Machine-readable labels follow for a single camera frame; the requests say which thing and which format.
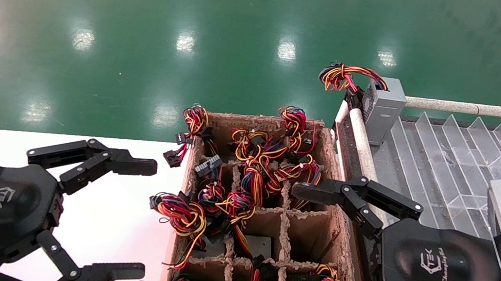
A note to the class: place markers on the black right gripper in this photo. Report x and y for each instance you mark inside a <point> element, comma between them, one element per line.
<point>433,269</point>

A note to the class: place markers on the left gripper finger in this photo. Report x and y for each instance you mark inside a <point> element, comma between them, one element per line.
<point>129,163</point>
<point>114,275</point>

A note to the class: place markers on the brown cardboard divider box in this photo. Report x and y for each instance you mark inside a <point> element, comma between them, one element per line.
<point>310,237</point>

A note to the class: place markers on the power supply with hanging connectors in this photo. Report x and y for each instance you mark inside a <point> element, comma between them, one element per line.
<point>195,120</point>

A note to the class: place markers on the long white conveyor pipe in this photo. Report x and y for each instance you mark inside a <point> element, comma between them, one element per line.
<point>366,156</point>

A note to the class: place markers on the clear plastic divider tray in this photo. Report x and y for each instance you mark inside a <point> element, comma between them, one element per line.
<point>448,163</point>

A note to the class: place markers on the white conveyor cross pipe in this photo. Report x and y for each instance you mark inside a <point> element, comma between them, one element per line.
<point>480,109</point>

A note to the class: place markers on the black conveyor frame strip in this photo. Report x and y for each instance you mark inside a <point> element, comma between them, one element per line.
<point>347,159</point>

